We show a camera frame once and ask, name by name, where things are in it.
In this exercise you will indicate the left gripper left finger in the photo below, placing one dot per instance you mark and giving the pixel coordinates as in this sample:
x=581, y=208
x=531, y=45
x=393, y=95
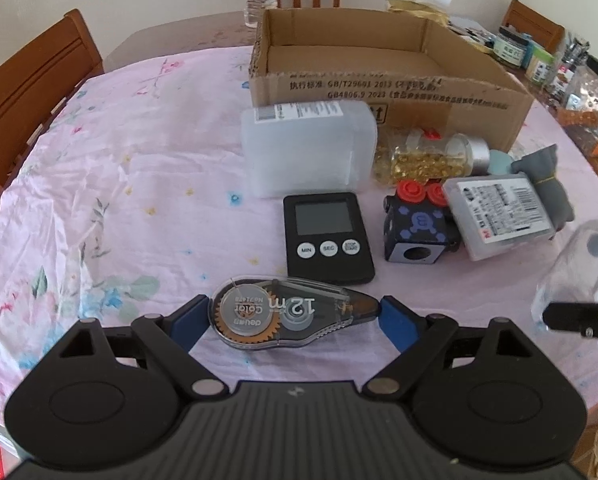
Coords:
x=167, y=340

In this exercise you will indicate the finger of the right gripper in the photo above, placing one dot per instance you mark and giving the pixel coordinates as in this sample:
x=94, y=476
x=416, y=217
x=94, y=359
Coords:
x=574, y=317

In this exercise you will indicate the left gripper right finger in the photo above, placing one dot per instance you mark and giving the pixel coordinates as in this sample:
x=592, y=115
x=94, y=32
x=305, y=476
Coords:
x=420, y=340

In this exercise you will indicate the correction tape dispenser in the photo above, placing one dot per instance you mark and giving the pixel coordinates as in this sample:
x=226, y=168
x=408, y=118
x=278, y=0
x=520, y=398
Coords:
x=265, y=312

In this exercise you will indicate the black cube toy red buttons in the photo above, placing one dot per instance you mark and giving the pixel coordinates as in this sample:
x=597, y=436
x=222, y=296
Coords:
x=419, y=226

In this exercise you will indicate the black digital timer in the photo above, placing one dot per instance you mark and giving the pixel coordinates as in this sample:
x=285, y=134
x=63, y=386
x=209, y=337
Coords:
x=326, y=239

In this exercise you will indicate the clear case with label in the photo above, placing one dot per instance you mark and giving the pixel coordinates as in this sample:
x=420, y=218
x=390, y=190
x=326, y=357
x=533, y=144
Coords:
x=496, y=214

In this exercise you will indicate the grey animal figurine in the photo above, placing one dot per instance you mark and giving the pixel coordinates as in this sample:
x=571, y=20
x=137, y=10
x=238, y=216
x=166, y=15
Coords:
x=540, y=168

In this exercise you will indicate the jar of golden capsules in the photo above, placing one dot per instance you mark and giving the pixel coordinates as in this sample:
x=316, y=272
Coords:
x=425, y=155

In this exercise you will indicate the light blue round case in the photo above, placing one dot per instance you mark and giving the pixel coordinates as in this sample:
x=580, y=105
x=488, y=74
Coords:
x=500, y=163

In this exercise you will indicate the white translucent plastic container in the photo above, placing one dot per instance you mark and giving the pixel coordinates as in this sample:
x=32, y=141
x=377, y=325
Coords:
x=308, y=147

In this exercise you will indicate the pink floral tablecloth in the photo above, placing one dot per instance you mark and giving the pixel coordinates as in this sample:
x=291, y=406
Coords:
x=136, y=201

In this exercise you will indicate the large clear jar black lid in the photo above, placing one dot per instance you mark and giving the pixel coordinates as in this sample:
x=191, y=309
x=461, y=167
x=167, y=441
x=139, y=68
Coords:
x=578, y=114

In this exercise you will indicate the small jar green lid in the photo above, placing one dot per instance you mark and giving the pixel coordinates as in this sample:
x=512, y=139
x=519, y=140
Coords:
x=539, y=65

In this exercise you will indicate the cardboard box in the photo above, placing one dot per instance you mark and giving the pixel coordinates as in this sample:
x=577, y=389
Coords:
x=412, y=72

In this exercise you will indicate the pen holder cup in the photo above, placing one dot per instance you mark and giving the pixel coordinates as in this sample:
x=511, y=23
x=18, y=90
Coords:
x=574, y=54

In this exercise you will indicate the wooden chair left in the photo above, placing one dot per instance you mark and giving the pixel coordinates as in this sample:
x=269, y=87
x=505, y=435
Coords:
x=36, y=82

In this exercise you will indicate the small jar black lid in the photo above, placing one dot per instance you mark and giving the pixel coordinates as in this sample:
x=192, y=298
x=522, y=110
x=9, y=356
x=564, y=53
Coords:
x=510, y=47

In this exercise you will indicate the wooden chair far right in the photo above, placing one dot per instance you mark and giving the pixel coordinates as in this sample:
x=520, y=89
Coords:
x=543, y=31

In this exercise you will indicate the pens bundle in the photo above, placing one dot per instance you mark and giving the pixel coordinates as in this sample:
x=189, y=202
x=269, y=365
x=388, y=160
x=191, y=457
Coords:
x=472, y=32

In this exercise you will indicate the gold tissue pack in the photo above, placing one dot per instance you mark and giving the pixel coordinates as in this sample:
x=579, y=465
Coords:
x=433, y=10

